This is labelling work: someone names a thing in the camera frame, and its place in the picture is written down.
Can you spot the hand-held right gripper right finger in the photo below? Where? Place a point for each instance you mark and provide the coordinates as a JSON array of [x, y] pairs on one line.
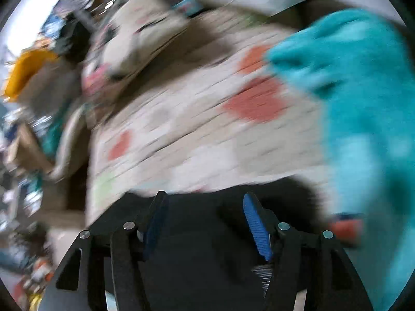
[[257, 228]]

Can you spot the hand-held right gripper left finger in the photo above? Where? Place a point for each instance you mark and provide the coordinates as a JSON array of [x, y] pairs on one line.
[[155, 225]]

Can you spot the black pants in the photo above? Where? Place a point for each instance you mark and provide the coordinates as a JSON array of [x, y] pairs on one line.
[[207, 236]]

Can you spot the heart print quilt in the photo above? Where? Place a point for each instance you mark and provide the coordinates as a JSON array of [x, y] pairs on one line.
[[194, 126]]

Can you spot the beige padded mat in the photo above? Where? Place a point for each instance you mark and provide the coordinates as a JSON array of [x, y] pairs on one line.
[[69, 145]]

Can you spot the teal cloth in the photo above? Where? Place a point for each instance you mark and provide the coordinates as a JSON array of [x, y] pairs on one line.
[[52, 136]]

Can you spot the teal fleece blanket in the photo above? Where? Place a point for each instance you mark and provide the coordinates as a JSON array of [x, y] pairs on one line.
[[363, 103]]

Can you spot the floral printed cushion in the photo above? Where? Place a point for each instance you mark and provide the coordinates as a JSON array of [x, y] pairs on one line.
[[142, 45]]

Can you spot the yellow cloth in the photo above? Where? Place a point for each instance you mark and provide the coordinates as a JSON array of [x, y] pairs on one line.
[[26, 71]]

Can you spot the dark clothing pile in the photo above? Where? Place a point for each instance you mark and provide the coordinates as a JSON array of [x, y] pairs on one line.
[[74, 35]]

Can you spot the teal tissue packet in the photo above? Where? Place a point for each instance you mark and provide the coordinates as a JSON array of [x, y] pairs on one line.
[[188, 5]]

